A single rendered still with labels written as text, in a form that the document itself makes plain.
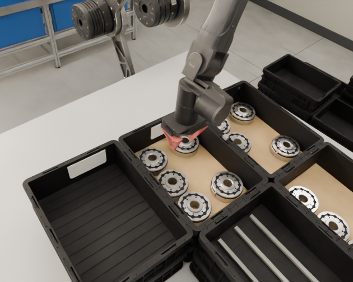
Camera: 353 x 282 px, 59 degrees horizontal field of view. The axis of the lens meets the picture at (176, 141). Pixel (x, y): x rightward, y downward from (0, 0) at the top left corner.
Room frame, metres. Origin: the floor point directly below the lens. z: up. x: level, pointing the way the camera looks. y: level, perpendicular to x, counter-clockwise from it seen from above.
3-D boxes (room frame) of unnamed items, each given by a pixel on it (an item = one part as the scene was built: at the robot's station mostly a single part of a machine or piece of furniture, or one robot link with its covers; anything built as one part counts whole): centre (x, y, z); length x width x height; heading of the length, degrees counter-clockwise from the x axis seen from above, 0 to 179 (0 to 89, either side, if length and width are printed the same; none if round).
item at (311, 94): (1.69, -0.71, 0.37); 0.40 x 0.30 x 0.45; 49
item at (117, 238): (0.41, 0.16, 0.87); 0.40 x 0.30 x 0.11; 44
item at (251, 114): (0.96, -0.25, 0.86); 0.10 x 0.10 x 0.01
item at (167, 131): (0.55, 0.00, 1.10); 0.07 x 0.07 x 0.09; 45
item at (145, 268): (0.41, 0.16, 0.92); 0.40 x 0.30 x 0.02; 44
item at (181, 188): (0.57, -0.01, 0.86); 0.10 x 0.10 x 0.01
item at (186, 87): (0.56, -0.02, 1.23); 0.07 x 0.06 x 0.07; 50
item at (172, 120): (0.56, -0.01, 1.17); 0.10 x 0.07 x 0.07; 135
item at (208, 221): (0.62, -0.05, 0.92); 0.40 x 0.30 x 0.02; 44
